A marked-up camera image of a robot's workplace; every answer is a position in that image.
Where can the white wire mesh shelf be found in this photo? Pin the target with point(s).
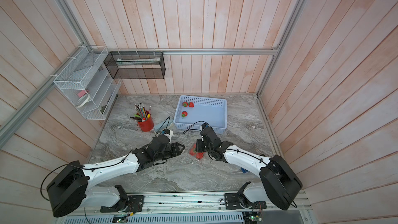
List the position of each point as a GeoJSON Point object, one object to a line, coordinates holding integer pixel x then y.
{"type": "Point", "coordinates": [85, 70]}

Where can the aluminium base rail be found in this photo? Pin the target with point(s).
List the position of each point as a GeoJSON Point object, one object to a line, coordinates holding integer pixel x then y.
{"type": "Point", "coordinates": [198, 202]}

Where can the light blue perforated plastic basket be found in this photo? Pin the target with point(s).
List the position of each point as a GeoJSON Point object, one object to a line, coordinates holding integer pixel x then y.
{"type": "Point", "coordinates": [206, 110]}

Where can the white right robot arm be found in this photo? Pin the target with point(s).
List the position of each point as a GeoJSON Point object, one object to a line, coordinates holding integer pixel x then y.
{"type": "Point", "coordinates": [279, 184]}

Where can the red strawberry in basket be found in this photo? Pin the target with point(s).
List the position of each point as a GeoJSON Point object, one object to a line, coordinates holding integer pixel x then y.
{"type": "Point", "coordinates": [184, 114]}

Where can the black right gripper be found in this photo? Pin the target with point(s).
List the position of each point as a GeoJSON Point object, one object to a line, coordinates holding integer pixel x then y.
{"type": "Point", "coordinates": [199, 143]}

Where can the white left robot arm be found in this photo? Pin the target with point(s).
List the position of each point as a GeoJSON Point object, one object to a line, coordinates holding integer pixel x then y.
{"type": "Point", "coordinates": [78, 185]}

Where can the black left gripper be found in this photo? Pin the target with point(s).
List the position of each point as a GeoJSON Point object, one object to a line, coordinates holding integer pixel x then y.
{"type": "Point", "coordinates": [176, 149]}

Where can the pink sticky note pad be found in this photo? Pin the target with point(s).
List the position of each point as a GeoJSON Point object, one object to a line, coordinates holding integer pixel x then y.
{"type": "Point", "coordinates": [82, 93]}

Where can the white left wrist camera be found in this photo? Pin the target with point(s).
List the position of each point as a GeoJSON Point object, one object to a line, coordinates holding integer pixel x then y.
{"type": "Point", "coordinates": [168, 133]}

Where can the black mesh wall basket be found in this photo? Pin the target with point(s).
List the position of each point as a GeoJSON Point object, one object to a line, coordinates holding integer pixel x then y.
{"type": "Point", "coordinates": [135, 65]}

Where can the red metal pencil bucket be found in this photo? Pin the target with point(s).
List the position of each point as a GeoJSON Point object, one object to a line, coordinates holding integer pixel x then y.
{"type": "Point", "coordinates": [146, 125]}

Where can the white tape roll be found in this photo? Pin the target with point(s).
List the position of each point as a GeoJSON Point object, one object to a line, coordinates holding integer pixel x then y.
{"type": "Point", "coordinates": [83, 100]}

